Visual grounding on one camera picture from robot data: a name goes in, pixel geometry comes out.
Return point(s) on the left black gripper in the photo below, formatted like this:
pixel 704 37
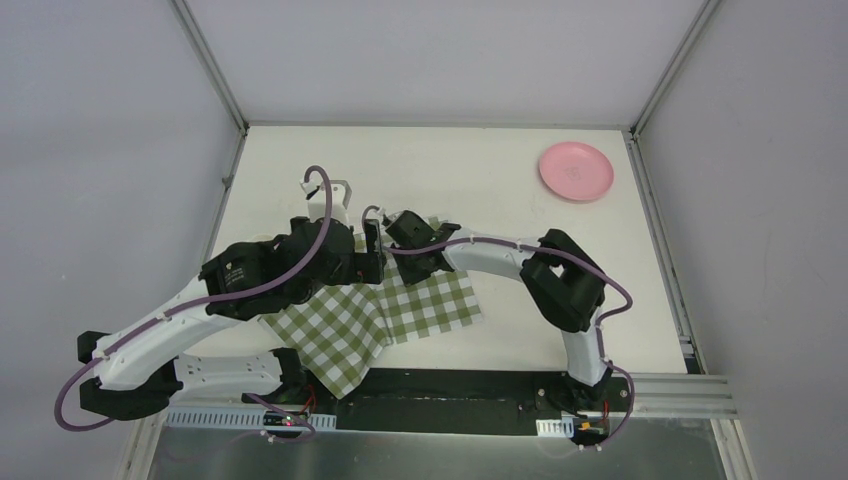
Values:
pixel 373 252

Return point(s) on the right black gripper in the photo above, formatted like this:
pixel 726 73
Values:
pixel 410 277

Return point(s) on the green checkered cloth napkin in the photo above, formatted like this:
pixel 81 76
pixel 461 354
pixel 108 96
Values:
pixel 340 332

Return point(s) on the pink plate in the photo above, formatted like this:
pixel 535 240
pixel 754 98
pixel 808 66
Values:
pixel 576 171

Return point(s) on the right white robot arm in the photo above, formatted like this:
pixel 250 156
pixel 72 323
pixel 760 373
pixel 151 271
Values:
pixel 555 271

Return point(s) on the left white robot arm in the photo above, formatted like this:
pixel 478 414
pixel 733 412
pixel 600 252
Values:
pixel 139 371

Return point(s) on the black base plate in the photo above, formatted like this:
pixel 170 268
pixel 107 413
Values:
pixel 475 402

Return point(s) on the aluminium frame rail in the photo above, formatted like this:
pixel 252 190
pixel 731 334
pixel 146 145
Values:
pixel 683 396

